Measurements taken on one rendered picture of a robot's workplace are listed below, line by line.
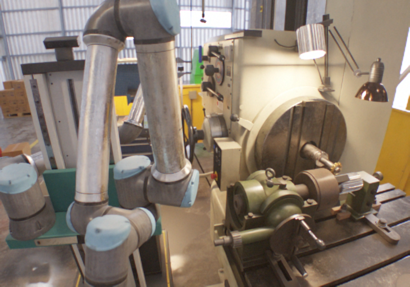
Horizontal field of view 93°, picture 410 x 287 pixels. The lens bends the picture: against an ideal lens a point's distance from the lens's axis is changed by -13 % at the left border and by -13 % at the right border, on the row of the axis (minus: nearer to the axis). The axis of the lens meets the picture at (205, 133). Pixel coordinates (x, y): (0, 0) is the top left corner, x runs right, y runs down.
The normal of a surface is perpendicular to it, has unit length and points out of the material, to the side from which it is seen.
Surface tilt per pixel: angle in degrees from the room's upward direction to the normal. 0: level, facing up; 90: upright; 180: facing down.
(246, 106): 90
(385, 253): 0
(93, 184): 74
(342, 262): 0
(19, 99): 90
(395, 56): 90
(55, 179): 90
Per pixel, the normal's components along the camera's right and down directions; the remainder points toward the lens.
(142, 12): -0.20, 0.41
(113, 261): 0.63, 0.00
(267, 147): 0.22, 0.34
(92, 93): 0.10, 0.00
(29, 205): 0.80, 0.21
